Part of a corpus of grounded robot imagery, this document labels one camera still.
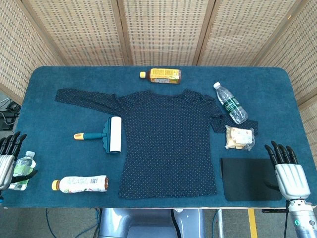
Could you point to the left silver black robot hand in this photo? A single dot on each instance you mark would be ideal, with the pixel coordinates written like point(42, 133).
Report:
point(6, 168)

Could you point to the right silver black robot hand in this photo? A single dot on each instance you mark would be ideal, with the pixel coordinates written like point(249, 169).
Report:
point(291, 177)

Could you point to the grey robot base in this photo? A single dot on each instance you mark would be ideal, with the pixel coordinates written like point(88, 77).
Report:
point(148, 223)

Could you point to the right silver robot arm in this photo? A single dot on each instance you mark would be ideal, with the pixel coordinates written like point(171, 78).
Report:
point(303, 218)

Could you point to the dark blue polka dot shirt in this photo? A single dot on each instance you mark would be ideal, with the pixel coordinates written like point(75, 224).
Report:
point(168, 143)

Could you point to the small light-green label water bottle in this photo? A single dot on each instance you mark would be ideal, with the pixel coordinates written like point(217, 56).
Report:
point(23, 164)

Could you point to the yellow floor tape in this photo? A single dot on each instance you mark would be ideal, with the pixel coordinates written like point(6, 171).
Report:
point(252, 223)

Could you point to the clear bag of snacks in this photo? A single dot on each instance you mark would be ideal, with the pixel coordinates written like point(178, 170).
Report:
point(239, 137)

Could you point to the teal blue table cloth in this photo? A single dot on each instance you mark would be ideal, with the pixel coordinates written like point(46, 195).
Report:
point(74, 163)

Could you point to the white snack package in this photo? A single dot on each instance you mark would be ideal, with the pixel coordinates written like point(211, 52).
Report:
point(79, 184)

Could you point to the metal table leg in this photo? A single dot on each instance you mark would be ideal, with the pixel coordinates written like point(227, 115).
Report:
point(219, 223)

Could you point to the green label clear water bottle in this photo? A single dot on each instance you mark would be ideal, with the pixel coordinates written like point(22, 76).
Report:
point(231, 104)

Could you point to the yellow label tea bottle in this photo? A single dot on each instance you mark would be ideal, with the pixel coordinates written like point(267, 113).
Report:
point(164, 76)

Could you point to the woven bamboo folding screen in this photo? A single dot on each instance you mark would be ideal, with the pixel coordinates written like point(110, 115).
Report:
point(163, 29)

